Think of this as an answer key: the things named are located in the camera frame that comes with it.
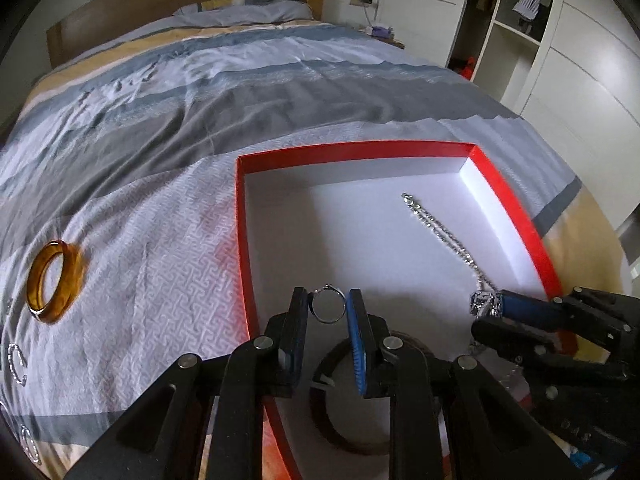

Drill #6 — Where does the amber bangle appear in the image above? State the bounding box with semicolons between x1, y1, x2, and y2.
26;240;86;326

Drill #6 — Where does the wooden nightstand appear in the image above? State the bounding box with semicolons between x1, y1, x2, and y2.
365;30;406;50

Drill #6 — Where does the dark brown bangle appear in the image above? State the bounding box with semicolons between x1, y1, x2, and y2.
308;330;446;457

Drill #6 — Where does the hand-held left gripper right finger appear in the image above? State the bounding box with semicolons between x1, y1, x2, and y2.
346;288;583;480

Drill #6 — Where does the silver link bracelet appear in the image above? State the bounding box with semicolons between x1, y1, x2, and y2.
20;425;41;466
4;342;28;388

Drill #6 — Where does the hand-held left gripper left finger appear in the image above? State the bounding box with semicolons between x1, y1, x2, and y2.
62;286;308;480

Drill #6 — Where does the white wardrobe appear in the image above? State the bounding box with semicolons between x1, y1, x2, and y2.
375;0;640;231

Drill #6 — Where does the silver chain necklace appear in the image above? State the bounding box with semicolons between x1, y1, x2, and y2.
401;192;503;318

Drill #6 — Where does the red jewelry box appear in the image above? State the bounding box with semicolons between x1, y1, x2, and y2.
235;142;578;480

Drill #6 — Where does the bed with striped duvet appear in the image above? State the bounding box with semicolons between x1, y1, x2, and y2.
0;0;626;480

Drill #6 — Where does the wooden headboard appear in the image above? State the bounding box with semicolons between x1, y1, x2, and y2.
46;0;328;68

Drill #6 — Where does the silver ring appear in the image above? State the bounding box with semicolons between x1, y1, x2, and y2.
306;283;347;324

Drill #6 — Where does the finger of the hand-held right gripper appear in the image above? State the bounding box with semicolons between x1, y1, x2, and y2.
497;287;640;356
471;317;630;385

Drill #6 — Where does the striped pillow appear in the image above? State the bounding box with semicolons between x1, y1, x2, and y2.
172;0;313;26

